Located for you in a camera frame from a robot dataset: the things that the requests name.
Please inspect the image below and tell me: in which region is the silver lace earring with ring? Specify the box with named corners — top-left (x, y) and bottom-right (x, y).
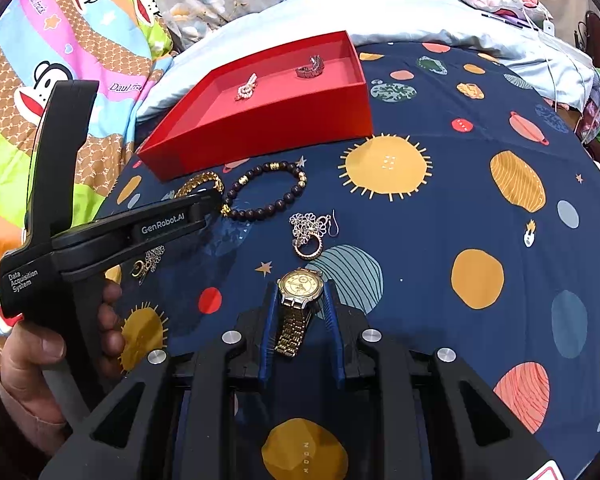
top-left (289, 210), bottom-right (342, 248)

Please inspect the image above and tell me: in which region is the navy planet print blanket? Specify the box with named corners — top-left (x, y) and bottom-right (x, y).
top-left (102, 42), bottom-right (600, 480)

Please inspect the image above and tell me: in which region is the gold ring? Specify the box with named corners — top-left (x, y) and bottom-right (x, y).
top-left (292, 239), bottom-right (324, 261)

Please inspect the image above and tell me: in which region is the gold chain bracelet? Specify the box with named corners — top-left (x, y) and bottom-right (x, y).
top-left (175, 171), bottom-right (231, 217)

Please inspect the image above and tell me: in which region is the silver earring on cloth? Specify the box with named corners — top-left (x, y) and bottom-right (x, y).
top-left (131, 245), bottom-right (166, 286)

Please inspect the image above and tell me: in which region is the silver band bracelet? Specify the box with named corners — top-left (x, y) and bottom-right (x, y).
top-left (295, 54), bottom-right (327, 80)

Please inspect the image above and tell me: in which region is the red jewelry box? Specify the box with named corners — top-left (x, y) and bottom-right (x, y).
top-left (136, 30), bottom-right (374, 182)

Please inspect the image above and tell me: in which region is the colourful cartoon monkey blanket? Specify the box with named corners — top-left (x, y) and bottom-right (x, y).
top-left (0, 0), bottom-right (181, 376)

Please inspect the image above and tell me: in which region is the person's left hand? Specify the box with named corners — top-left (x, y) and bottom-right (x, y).
top-left (0, 280), bottom-right (127, 428)

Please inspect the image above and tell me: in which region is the light blue quilt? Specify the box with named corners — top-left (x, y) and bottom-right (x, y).
top-left (137, 0), bottom-right (600, 121)

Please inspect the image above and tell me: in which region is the dark bead bracelet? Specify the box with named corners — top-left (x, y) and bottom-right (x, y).
top-left (227, 161), bottom-right (308, 222)

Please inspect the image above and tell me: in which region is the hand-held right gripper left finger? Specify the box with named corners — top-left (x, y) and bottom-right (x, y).
top-left (40, 281), bottom-right (282, 480)

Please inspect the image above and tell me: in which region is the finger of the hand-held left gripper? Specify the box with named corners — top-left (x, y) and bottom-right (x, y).
top-left (94, 189), bottom-right (225, 234)
top-left (54, 204), bottom-right (210, 287)

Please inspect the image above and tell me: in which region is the gold wristwatch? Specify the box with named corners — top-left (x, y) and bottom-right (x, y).
top-left (272, 267), bottom-right (326, 359)

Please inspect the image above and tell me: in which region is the white charger cable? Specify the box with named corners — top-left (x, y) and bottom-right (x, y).
top-left (495, 0), bottom-right (596, 146)

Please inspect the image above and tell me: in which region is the person's left forearm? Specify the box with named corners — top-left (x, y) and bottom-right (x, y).
top-left (0, 375), bottom-right (76, 480)

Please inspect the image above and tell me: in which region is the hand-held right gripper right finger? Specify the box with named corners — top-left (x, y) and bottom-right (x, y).
top-left (323, 281), bottom-right (567, 480)

